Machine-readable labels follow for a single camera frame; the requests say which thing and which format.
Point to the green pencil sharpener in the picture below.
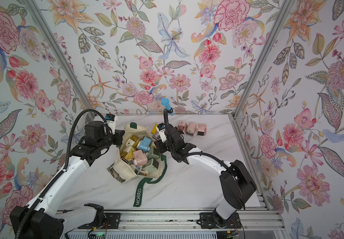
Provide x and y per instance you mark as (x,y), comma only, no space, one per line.
(151,167)

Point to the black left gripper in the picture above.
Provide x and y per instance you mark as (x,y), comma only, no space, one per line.
(119,137)

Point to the yellow wooden block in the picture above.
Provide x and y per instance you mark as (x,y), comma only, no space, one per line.
(155,129)

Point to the yellow pencil sharpener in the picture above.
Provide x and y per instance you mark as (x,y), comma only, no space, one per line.
(127,152)

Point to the blue pencil sharpener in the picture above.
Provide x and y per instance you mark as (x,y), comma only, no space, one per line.
(144,144)

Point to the blue microphone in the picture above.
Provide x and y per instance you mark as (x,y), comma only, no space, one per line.
(166,103)

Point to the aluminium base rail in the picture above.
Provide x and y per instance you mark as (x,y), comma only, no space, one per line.
(171,208)

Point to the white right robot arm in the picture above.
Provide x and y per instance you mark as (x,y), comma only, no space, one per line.
(236,182)

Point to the cream canvas tote bag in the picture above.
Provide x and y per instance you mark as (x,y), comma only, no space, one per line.
(124,170)

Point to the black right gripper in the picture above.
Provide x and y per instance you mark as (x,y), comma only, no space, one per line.
(160,146)

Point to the aluminium corner post right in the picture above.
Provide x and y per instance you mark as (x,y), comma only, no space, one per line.
(282,15)

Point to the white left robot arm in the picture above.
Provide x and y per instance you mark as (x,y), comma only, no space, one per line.
(39,218)

